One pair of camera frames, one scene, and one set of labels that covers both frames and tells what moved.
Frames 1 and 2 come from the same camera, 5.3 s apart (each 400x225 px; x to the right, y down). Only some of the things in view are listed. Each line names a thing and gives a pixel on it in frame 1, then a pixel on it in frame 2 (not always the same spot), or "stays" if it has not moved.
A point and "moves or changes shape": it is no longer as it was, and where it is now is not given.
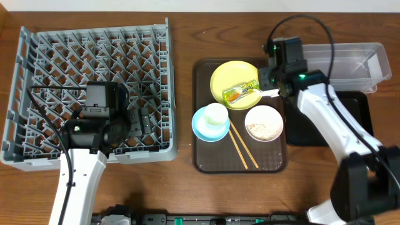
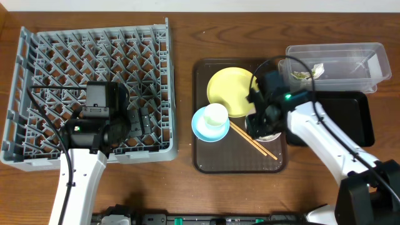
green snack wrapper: [232, 94] moves or changes shape
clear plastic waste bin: [357, 67] stays
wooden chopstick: [252, 158] to [254, 140]
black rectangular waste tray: [300, 130] stays
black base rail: [274, 218] stays
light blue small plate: [206, 132] stays
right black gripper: [264, 77] to [253, 125]
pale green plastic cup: [217, 115] stays
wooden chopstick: [240, 155] to [249, 139]
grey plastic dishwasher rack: [50, 72] stays
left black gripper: [132, 121] stays
